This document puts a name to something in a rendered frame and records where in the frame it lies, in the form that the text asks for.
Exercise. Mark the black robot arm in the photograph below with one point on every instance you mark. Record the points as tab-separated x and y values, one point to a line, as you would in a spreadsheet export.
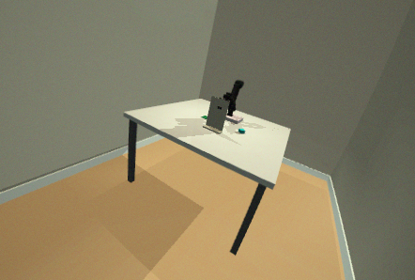
232	104

